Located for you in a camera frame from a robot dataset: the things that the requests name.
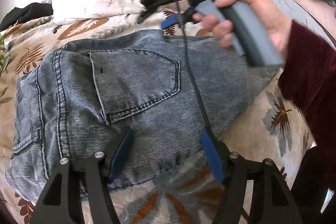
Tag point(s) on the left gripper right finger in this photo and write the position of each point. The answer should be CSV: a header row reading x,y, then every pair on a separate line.
x,y
212,155

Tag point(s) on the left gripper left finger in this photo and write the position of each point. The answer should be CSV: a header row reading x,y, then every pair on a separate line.
x,y
121,151

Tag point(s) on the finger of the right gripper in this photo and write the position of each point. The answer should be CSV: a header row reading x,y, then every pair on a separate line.
x,y
172,20
147,12

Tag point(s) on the grey-blue denim pants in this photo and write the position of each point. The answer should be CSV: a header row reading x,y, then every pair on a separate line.
x,y
86,93

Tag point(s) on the black clothing pile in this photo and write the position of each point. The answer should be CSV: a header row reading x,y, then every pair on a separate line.
x,y
22,15

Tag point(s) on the person's right hand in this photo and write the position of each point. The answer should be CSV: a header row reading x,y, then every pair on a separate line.
x,y
275,22

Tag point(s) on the cream leaf-print fleece blanket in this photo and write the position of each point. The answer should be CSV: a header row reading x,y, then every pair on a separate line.
x,y
250,116

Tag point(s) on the light blue quilted cover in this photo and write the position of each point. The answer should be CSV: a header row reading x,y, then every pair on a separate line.
x,y
294,11

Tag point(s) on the green leaf-print fabric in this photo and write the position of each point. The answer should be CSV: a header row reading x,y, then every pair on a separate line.
x,y
5,57

